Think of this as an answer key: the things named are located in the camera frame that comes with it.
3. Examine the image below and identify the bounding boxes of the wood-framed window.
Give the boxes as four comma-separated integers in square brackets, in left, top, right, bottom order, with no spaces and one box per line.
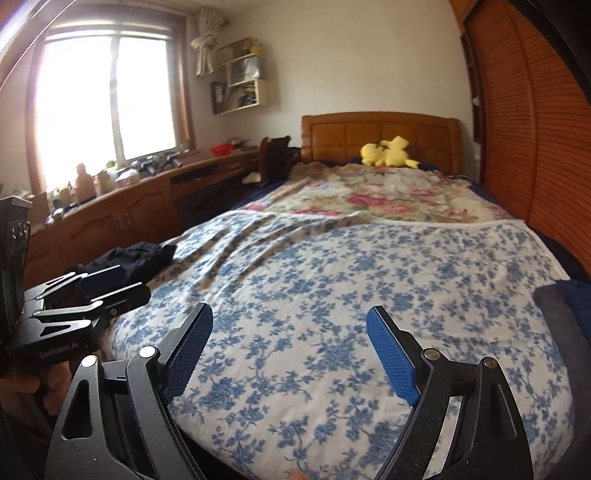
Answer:
[25,32,192,195]

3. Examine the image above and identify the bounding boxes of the pink floral quilt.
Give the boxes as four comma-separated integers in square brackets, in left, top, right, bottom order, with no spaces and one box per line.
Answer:
[245,161,513,224]

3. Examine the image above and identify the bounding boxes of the tied white curtain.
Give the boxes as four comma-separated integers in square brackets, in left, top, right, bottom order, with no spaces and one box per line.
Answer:
[191,8,230,77]

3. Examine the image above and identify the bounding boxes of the wooden headboard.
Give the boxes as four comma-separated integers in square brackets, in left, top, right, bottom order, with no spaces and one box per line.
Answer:
[301,112,462,176]

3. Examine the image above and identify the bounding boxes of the black double-breasted coat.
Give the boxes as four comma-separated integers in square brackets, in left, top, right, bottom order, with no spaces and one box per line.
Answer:
[65,242,178,287]

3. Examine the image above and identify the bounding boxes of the dark wooden chair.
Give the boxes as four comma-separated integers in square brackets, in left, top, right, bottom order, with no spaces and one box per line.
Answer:
[259,135,291,185]

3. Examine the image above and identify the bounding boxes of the yellow plush toy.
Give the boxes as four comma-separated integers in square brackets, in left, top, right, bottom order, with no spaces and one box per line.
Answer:
[360,136,421,169]

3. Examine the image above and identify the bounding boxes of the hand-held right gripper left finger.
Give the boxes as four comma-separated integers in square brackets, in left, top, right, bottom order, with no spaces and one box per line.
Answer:
[46,302,214,480]

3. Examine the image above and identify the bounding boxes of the white wall shelf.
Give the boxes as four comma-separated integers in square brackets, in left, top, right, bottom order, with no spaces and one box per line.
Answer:
[210,39,280,116]

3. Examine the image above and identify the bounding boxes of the dark blue bed sheet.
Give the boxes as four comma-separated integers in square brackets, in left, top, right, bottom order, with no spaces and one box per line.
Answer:
[466,178,583,282]

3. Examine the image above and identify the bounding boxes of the person's left hand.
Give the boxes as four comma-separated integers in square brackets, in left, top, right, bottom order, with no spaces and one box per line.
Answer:
[0,364,72,411]

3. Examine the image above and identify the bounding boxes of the white paper bag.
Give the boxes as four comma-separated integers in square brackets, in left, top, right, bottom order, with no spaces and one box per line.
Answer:
[235,59,259,83]

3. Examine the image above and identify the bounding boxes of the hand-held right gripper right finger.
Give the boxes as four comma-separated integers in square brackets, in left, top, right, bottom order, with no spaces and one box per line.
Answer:
[366,305,536,480]

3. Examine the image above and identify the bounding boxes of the long wooden desk cabinet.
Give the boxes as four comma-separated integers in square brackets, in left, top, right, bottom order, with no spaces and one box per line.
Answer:
[23,148,262,287]

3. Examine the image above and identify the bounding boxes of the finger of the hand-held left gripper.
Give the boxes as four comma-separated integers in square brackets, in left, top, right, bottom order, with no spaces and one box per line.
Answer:
[25,265,126,306]
[34,282,152,334]

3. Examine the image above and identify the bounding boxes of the black devices on desk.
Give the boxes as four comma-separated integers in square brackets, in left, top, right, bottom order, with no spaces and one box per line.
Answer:
[134,154,183,178]

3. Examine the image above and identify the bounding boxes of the brown bottle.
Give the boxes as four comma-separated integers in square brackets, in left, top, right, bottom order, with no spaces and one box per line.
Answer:
[75,162,97,204]

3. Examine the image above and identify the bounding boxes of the wooden louvred wardrobe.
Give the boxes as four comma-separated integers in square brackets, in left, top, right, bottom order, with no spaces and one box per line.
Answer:
[450,0,591,278]

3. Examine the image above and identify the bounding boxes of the blue floral bed blanket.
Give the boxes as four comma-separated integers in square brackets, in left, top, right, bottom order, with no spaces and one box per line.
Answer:
[111,213,578,480]

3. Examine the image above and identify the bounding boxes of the blue and grey folded jacket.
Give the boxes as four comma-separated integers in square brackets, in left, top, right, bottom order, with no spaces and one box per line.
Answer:
[534,279,591,370]

